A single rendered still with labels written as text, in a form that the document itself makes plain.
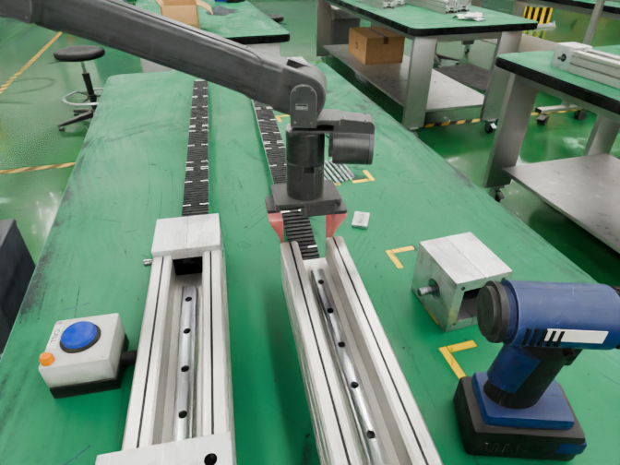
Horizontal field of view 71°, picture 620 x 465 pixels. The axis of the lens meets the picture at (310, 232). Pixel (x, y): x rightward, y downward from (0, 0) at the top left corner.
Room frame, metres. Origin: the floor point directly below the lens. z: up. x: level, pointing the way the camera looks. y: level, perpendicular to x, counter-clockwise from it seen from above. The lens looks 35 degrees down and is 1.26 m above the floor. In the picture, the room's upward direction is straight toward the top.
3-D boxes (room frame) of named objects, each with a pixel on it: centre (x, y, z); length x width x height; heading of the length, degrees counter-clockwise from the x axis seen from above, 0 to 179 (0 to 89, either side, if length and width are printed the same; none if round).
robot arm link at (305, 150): (0.59, 0.00, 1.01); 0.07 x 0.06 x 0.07; 86
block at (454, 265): (0.49, -0.21, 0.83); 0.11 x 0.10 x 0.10; 108
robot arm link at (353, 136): (0.59, -0.03, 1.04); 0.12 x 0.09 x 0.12; 86
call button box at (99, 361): (0.37, 0.28, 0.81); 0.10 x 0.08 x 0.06; 101
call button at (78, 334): (0.37, 0.29, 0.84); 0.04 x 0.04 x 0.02
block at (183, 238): (0.55, 0.20, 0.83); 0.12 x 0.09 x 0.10; 101
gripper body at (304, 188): (0.59, 0.01, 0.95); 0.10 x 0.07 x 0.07; 101
